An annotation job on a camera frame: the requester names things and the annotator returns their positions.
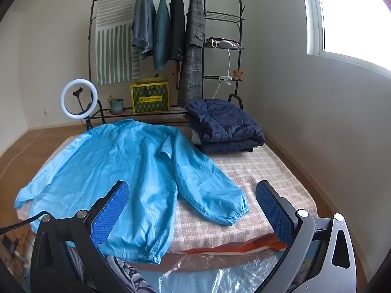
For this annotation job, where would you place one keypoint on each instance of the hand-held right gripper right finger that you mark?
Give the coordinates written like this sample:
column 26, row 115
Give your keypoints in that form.
column 275, row 213

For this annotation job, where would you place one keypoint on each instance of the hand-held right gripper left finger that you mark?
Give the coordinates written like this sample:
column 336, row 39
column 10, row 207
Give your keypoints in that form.
column 111, row 210

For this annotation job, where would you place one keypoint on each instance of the light blue jacket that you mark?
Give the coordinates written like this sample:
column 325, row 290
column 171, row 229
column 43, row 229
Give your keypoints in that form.
column 137, row 164

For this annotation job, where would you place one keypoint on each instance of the black metal clothes rack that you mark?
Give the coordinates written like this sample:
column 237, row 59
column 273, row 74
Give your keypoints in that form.
column 224, row 16

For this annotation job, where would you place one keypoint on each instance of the orange bed sheet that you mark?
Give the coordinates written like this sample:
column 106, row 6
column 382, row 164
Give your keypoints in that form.
column 244, row 245

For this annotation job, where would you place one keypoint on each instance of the plaid bed blanket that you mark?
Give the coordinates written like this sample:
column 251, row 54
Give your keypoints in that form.
column 259, row 171

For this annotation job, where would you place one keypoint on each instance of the person's striped clothing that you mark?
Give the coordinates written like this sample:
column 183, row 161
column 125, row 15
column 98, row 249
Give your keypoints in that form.
column 134, row 277

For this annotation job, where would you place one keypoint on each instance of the clear plastic sheet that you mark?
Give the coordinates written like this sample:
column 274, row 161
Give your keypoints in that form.
column 213, row 274

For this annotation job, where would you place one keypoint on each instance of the folded navy quilted jacket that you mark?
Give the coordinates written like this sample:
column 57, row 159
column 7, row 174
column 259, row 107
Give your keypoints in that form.
column 226, row 125

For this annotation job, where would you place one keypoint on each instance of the small potted plant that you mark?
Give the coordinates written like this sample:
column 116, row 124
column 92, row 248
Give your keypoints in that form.
column 117, row 106

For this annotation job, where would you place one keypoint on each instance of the yellow green patterned box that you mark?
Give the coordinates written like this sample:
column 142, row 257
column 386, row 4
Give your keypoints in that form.
column 149, row 97

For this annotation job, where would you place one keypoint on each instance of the small teddy bear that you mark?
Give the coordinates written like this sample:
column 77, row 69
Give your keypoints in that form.
column 237, row 74

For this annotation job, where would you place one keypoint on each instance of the green striped white cloth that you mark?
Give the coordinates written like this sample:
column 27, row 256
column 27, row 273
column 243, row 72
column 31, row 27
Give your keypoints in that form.
column 113, row 52

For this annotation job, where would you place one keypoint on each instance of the grey plaid coat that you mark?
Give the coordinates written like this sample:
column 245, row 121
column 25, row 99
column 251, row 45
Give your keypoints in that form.
column 192, row 61

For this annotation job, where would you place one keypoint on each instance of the white clip-on lamp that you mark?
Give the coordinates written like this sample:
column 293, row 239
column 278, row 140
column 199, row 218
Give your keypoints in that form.
column 227, row 43

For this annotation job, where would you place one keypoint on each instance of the teal jacket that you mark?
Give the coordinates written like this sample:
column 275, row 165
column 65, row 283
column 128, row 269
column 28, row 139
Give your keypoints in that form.
column 162, row 36

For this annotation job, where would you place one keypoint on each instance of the denim jacket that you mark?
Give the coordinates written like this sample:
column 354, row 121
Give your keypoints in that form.
column 143, row 21

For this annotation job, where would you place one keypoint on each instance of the black jacket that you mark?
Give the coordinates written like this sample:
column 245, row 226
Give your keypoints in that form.
column 177, row 24

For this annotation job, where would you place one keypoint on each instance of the window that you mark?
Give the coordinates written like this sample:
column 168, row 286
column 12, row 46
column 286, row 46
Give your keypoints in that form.
column 351, row 15

